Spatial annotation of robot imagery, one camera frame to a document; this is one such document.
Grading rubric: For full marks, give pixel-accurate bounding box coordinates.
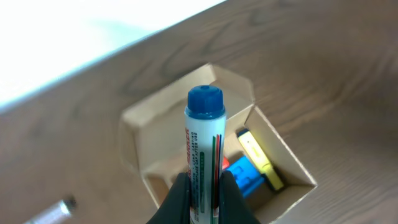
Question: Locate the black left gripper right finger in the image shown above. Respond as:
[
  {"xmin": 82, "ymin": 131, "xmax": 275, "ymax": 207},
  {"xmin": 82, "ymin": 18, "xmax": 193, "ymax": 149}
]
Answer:
[{"xmin": 219, "ymin": 170, "xmax": 260, "ymax": 224}]

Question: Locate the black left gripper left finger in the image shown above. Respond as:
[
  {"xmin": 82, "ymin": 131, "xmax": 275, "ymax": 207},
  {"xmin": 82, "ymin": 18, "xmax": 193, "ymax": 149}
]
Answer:
[{"xmin": 147, "ymin": 172, "xmax": 190, "ymax": 224}]

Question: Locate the blue plastic holder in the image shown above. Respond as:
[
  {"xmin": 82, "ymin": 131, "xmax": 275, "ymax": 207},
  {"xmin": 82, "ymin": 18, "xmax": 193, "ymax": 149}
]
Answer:
[{"xmin": 226, "ymin": 156, "xmax": 265, "ymax": 198}]

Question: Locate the red stapler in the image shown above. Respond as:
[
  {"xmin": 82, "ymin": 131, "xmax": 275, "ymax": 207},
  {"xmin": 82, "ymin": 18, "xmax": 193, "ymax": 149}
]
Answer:
[{"xmin": 222, "ymin": 156, "xmax": 230, "ymax": 170}]

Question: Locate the yellow highlighter black cap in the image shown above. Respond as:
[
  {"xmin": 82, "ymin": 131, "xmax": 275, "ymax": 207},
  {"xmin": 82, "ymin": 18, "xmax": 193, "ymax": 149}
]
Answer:
[{"xmin": 237, "ymin": 129, "xmax": 284, "ymax": 191}]

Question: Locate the brown cardboard box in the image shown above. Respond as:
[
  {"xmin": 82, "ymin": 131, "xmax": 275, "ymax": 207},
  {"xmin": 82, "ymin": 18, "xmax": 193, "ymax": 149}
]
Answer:
[{"xmin": 119, "ymin": 64, "xmax": 317, "ymax": 223}]

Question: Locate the blue capped white marker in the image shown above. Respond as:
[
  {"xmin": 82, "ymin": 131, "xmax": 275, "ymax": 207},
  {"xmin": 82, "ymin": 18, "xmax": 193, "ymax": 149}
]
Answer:
[{"xmin": 185, "ymin": 85, "xmax": 226, "ymax": 224}]

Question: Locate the black capped white marker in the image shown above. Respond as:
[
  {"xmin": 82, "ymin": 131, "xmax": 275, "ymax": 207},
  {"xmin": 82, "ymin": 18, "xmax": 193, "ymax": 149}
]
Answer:
[{"xmin": 24, "ymin": 196, "xmax": 77, "ymax": 224}]

